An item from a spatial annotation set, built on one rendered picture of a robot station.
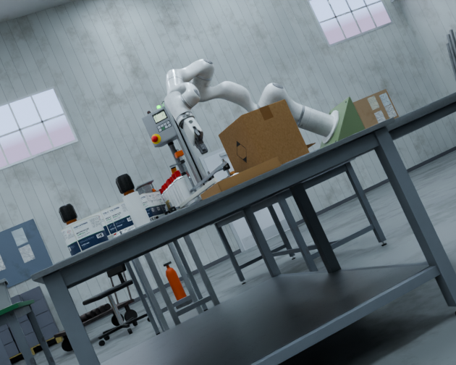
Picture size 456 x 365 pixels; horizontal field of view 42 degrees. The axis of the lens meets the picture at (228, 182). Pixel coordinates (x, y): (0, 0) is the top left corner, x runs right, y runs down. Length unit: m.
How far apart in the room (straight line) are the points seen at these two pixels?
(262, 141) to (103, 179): 9.66
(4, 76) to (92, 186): 2.77
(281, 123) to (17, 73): 10.36
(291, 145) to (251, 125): 0.20
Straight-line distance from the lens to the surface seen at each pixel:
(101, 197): 12.09
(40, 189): 12.11
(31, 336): 11.09
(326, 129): 3.25
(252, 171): 2.23
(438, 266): 2.53
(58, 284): 2.09
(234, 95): 3.15
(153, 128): 3.48
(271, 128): 2.65
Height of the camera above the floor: 0.73
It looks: 3 degrees up
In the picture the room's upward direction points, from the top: 24 degrees counter-clockwise
